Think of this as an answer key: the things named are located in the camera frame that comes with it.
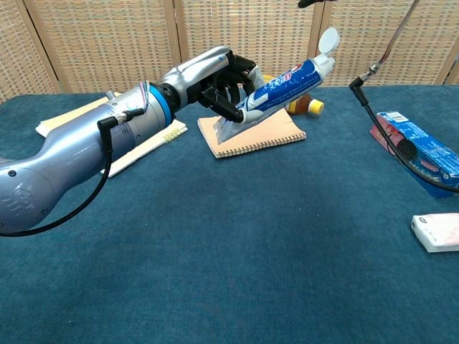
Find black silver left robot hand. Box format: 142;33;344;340
160;45;267;125

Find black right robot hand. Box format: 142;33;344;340
297;0;338;9

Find blue white toothpaste tube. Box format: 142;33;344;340
214;27;341;143

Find yellow tea bottle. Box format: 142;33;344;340
262;72;325;116

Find tan spiral notebook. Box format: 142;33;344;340
197;107;307;160

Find woven wooden folding screen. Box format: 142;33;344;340
0;0;459;105

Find yellow spiral notebook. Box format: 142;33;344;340
35;93;189;178

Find blue cookie box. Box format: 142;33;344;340
369;110;459;199

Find teal table cloth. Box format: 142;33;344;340
0;85;459;344

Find pink white tissue pack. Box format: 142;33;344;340
410;213;459;254

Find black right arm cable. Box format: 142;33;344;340
349;0;459;194

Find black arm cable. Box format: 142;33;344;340
349;0;459;194
0;108;146;237

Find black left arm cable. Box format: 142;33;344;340
0;108;146;237

